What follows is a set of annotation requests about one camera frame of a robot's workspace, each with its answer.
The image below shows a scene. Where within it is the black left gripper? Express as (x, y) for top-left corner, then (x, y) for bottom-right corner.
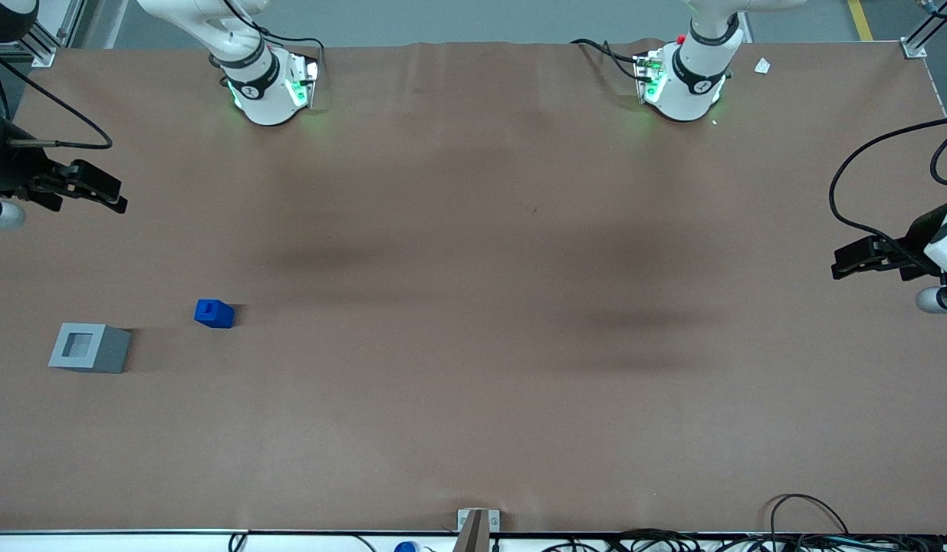
(830, 202), (947, 281)

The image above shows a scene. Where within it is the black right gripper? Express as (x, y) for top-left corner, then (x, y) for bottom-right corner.
(0, 140), (129, 215)

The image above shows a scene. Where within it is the blue plastic block part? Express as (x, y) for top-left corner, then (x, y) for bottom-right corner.
(194, 298), (235, 330)

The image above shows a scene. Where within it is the gray square hollow base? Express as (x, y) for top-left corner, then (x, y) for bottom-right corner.
(48, 322), (132, 375)

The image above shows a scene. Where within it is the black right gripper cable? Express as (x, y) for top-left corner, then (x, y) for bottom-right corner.
(0, 42), (114, 151)

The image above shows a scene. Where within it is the long black left gripper cable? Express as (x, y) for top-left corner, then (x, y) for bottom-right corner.
(828, 115), (947, 258)

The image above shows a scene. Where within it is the short black looped cable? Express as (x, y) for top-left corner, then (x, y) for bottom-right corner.
(929, 126), (947, 188)

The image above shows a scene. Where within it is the aluminium frame profile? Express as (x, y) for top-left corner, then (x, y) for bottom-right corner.
(899, 0), (947, 61)
(13, 0), (89, 70)

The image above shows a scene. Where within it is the black right arm base cable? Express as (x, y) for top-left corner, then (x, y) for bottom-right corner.
(222, 0), (326, 104)

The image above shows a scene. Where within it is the black arm base cable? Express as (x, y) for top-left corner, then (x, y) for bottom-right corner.
(570, 38), (647, 84)
(222, 0), (326, 104)

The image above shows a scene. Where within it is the black looped floor cable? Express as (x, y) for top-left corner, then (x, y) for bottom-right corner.
(768, 493), (851, 537)

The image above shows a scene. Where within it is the black left arm base cable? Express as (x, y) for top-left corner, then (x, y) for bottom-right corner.
(570, 38), (647, 84)

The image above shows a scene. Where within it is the black tangled cable bundle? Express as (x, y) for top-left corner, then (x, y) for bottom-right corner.
(541, 527), (947, 552)

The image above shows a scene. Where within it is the metal table edge bracket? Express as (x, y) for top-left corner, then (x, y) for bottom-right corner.
(456, 508), (501, 534)

